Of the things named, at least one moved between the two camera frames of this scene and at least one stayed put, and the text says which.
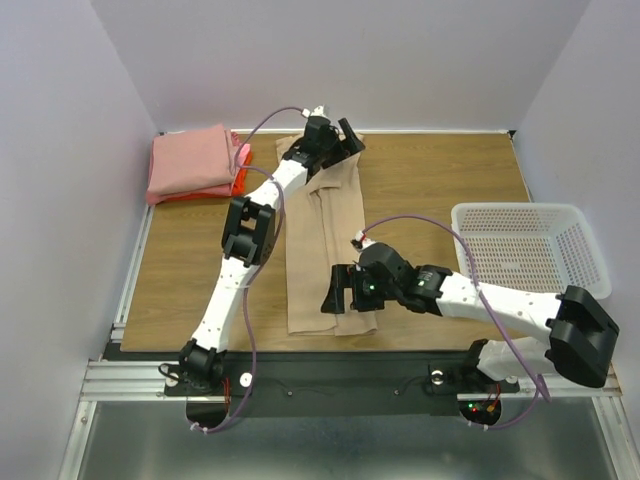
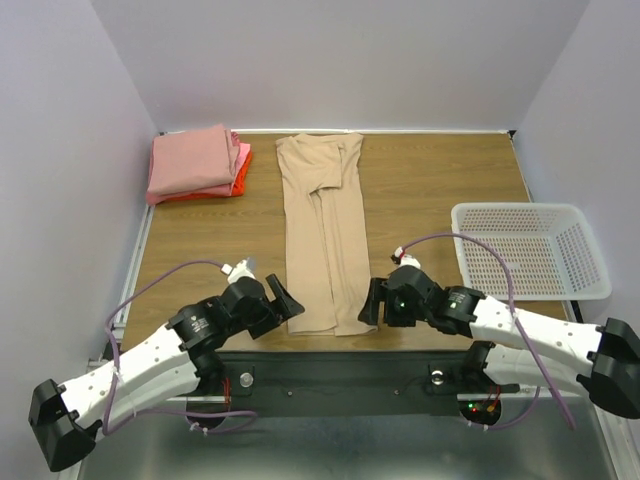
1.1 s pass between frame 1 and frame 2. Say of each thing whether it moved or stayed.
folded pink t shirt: stayed
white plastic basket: stayed
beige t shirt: stayed
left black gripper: moved
